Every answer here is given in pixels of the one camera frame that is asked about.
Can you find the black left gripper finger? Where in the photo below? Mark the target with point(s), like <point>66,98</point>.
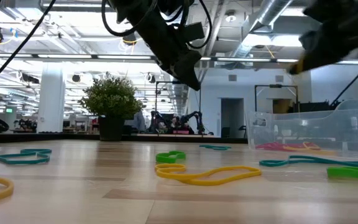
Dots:
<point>188,68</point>

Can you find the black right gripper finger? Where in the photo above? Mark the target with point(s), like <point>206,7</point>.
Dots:
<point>306,62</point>

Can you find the teal rubber band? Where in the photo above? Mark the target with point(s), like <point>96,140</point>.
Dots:
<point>275,163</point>
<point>23,162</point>
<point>214,147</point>

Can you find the red rubber band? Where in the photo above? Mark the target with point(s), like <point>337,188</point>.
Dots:
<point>269,146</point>
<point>294,145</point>

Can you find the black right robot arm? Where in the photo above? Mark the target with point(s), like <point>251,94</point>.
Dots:
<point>346,9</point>

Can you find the clear plastic bin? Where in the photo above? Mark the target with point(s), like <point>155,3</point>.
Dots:
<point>322,124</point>

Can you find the black background robot station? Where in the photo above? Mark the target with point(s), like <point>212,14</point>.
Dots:
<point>194,119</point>

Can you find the person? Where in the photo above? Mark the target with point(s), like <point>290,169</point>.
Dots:
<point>140,121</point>

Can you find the green potted plant black pot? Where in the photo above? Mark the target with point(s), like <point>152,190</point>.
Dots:
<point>110,99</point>

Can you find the green rubber band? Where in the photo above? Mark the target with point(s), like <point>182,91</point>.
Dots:
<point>353,173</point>
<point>166,158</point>

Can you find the white building pillar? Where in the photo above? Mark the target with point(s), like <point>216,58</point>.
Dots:
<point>51,99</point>

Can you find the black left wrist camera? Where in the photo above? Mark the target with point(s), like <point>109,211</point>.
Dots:
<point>194,31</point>

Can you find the silver ventilation duct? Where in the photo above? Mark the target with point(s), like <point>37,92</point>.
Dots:
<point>266,18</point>

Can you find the black aluminium table frame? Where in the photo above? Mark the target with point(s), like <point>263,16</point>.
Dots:
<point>57,137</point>

